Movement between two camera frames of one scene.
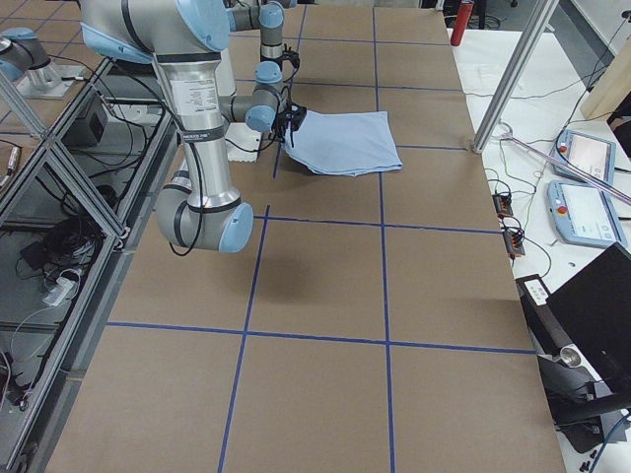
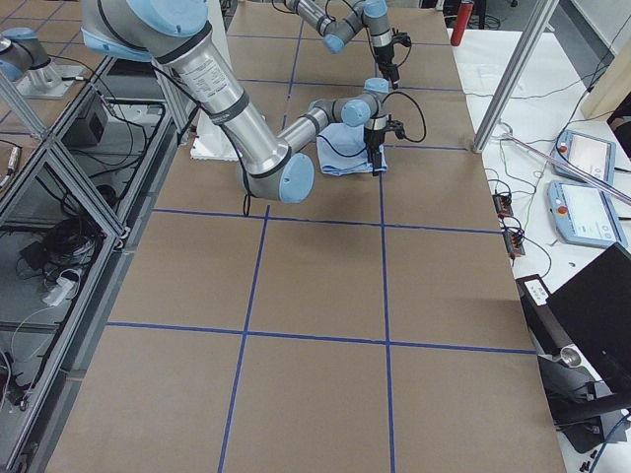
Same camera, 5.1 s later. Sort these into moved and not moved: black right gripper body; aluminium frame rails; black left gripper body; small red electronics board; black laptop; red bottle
Moved: black right gripper body; black left gripper body
Not moved: aluminium frame rails; small red electronics board; black laptop; red bottle
